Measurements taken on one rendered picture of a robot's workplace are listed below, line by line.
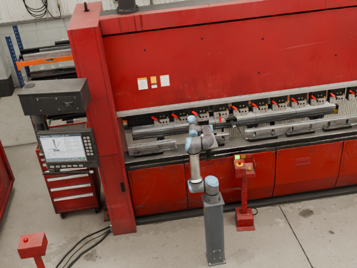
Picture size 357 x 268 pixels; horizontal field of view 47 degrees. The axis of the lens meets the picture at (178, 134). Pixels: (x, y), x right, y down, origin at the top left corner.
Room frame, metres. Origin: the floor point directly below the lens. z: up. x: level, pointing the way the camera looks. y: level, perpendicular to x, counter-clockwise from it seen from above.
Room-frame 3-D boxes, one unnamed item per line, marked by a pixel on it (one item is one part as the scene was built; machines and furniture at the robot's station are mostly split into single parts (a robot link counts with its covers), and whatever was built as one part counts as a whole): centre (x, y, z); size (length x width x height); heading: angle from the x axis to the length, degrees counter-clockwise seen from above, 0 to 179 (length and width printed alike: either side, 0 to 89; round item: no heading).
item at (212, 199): (2.84, -0.25, 0.82); 0.15 x 0.15 x 0.10
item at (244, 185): (3.32, -0.63, 0.39); 0.05 x 0.05 x 0.54; 87
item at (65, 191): (3.85, 1.25, 0.50); 0.50 x 0.50 x 1.00; 4
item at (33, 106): (3.01, 0.95, 1.53); 0.51 x 0.25 x 0.85; 84
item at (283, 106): (3.66, -1.04, 1.26); 0.15 x 0.09 x 0.17; 94
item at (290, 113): (3.93, -0.65, 0.93); 2.30 x 0.14 x 0.10; 94
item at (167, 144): (3.57, 0.28, 0.92); 0.50 x 0.06 x 0.10; 94
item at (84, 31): (3.71, 0.72, 1.15); 0.85 x 0.25 x 2.30; 4
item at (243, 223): (3.29, -0.63, 0.06); 0.25 x 0.20 x 0.12; 177
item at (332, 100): (3.70, -1.64, 1.26); 0.15 x 0.09 x 0.17; 94
